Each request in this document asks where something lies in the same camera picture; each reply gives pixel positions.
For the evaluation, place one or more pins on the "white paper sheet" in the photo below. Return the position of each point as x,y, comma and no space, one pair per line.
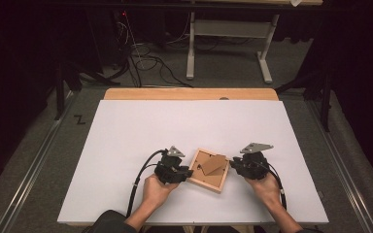
295,2

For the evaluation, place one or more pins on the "dark device with red light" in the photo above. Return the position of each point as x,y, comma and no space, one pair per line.
123,19

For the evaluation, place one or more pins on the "grey table grommet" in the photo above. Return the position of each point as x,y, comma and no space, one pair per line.
223,98

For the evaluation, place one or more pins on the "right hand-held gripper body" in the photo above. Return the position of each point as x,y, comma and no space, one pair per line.
255,166

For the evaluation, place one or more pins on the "wooden picture frame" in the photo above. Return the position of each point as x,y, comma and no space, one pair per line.
212,181

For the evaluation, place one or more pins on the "white metal desk frame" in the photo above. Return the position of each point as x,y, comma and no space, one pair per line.
230,28

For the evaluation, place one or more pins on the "white table sheet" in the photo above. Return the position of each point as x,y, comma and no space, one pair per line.
187,126

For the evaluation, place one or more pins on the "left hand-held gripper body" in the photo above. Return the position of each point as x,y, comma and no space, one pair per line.
166,170

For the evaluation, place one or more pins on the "dark sleeve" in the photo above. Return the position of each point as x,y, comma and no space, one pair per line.
111,223

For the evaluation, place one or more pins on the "black metal stand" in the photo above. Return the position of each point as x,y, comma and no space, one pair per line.
60,97
326,106

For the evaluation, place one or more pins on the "metal floor rail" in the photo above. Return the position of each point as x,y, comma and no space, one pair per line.
29,181
343,168

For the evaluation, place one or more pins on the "person's left hand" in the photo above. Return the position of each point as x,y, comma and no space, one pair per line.
155,192

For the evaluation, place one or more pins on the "person's right hand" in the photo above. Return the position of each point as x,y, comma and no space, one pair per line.
267,191

